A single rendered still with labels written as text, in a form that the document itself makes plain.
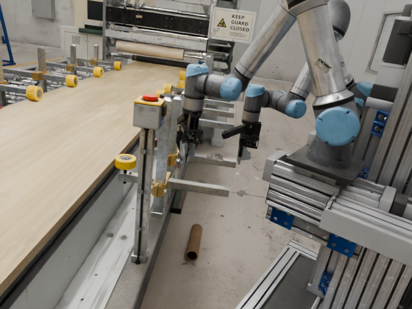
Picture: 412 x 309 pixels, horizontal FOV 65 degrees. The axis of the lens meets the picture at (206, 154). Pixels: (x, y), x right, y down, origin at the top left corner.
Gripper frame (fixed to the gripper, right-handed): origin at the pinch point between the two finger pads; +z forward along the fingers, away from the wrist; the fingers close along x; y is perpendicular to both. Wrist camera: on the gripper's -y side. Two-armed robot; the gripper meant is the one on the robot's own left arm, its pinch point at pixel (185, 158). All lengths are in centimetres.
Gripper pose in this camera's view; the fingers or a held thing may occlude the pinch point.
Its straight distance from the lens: 124.6
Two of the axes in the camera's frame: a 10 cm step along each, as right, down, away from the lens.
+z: -1.3, 9.2, 3.7
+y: 2.6, 3.9, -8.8
